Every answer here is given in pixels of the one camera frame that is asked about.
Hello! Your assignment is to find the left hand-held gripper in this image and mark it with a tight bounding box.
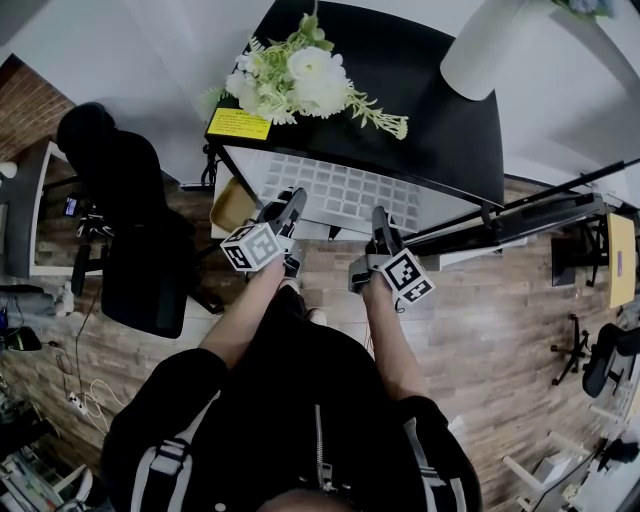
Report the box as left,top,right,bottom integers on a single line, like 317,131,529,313
219,187,309,280

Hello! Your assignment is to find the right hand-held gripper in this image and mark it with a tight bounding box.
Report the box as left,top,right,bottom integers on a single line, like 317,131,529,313
348,205,436,307

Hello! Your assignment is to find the white wire grid rack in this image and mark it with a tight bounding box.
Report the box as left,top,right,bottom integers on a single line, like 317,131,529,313
257,152,421,234

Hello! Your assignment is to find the black cabinet with white interior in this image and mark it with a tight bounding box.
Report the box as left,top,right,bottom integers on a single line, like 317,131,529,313
204,0,505,241

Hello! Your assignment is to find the person's left forearm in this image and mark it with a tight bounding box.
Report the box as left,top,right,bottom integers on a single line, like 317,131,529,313
198,257,286,371

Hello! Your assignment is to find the person's right forearm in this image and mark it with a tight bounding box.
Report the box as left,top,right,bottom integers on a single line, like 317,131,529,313
360,277,430,403

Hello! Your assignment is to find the yellow sticker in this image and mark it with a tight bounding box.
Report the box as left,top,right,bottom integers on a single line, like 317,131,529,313
206,107,273,142

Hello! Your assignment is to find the black office chair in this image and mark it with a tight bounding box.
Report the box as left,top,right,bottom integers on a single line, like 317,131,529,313
56,102,226,340
549,313,640,400

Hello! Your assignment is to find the white flower bouquet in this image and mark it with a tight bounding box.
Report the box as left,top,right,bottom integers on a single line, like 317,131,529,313
199,2,410,141

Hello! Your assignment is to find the person's black clothing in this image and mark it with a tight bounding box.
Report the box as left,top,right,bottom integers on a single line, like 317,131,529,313
101,284,484,512

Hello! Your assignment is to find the white vase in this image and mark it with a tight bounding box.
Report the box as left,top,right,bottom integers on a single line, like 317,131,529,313
439,0,531,102

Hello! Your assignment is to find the yellow table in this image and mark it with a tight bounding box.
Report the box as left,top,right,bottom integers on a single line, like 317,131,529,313
605,212,637,310

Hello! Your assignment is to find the white board on black stand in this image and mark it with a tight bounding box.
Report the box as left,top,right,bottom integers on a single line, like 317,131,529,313
499,157,640,211

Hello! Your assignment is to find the white wooden chair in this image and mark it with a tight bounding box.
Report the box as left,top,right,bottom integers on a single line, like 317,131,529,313
502,429,596,512

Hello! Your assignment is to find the black cable coil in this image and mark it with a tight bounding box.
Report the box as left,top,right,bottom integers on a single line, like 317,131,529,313
200,143,221,187

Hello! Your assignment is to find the grey harness strap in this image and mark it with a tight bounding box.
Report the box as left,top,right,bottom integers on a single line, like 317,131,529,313
403,417,469,512
130,392,221,512

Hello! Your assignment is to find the white floor cable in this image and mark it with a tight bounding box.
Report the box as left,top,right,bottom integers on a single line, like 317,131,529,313
82,378,126,436

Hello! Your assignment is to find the dark desk with white frame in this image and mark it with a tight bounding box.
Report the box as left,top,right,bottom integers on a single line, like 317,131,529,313
0,139,69,280

